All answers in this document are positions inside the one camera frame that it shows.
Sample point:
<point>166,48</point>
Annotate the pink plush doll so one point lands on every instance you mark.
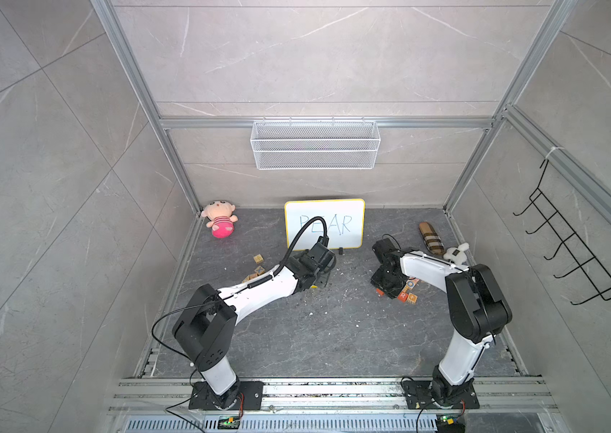
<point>221,218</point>

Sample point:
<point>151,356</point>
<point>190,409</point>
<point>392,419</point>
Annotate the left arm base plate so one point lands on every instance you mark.
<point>242,395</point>

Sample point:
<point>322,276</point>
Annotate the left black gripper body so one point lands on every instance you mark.
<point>323,278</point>

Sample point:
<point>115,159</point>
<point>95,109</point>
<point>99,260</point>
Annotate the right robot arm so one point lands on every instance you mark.
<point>477,308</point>

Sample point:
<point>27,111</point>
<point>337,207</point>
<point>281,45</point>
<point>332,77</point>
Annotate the white wire mesh basket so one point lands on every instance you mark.
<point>315,145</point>

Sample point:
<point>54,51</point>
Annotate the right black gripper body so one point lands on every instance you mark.
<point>390,286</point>

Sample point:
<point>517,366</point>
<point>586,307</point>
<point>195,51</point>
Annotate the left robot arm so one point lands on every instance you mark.
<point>205,328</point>

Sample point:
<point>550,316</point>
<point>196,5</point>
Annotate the black wire hook rack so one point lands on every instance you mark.
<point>571,244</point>

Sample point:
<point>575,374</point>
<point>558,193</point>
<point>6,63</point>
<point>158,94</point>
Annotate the white plush dog toy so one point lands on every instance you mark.
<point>457,255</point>

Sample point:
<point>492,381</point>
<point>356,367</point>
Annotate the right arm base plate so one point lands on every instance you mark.
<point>419,395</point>

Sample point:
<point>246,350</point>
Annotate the striped brown glasses case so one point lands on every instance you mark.
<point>432,240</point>

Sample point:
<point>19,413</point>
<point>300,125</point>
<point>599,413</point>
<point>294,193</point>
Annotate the yellow framed whiteboard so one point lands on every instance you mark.
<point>344,221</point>

